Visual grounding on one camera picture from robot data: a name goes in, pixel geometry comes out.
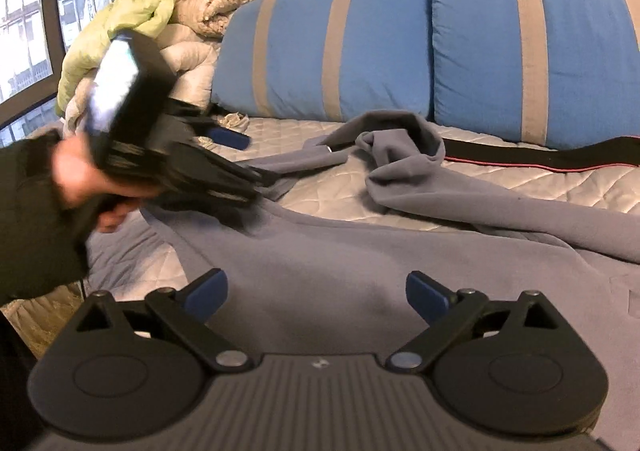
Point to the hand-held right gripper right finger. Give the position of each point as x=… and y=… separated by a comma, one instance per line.
x=425, y=297

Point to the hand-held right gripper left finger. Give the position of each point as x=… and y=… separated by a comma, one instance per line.
x=207, y=295

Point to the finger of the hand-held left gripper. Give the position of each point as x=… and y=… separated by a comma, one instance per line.
x=231, y=137
x=225, y=177

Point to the grey-blue hoodie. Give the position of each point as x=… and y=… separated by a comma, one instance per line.
x=320, y=251

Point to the person's left forearm black sleeve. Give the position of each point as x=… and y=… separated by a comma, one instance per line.
x=30, y=221

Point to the person's left hand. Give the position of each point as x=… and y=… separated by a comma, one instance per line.
x=75, y=177

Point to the small crumpled lace cloth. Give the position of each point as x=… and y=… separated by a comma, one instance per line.
x=234, y=120

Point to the blue pillow with grey stripes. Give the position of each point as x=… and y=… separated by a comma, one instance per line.
x=295, y=51
x=475, y=46

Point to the window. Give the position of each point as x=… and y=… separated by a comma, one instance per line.
x=30, y=6

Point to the quilted grey bed cover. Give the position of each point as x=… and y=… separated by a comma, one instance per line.
x=575, y=191

